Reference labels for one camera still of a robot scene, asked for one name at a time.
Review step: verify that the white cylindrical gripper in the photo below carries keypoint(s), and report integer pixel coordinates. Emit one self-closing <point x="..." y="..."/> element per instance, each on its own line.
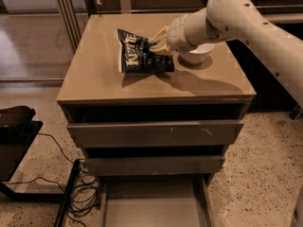
<point x="174" y="37"/>

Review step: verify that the bottom open grey drawer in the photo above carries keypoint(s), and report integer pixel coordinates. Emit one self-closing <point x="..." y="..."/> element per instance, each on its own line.
<point x="156" y="202"/>

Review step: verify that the beige drawer cabinet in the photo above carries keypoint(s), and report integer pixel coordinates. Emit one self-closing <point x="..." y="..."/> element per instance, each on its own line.
<point x="95" y="91"/>

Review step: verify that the white ceramic bowl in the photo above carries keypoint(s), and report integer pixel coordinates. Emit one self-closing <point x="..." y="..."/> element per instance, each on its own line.
<point x="197" y="55"/>

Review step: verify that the small dark floor object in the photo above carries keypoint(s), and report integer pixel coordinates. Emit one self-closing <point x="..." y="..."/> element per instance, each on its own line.
<point x="296" y="113"/>

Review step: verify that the black side table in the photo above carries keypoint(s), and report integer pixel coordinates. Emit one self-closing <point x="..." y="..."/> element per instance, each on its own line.
<point x="17" y="132"/>

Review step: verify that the middle grey drawer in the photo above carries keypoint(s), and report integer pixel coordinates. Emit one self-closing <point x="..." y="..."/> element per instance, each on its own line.
<point x="145" y="166"/>

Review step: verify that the top grey drawer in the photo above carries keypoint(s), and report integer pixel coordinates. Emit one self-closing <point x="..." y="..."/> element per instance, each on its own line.
<point x="156" y="134"/>

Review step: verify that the blue Kettle chip bag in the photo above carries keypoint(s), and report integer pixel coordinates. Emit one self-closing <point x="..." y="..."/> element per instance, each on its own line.
<point x="135" y="55"/>

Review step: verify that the black metal stand leg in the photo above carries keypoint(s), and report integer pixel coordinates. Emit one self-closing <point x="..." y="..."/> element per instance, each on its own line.
<point x="62" y="213"/>

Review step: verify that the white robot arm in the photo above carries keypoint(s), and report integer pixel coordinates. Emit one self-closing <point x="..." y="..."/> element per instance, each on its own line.
<point x="221" y="20"/>

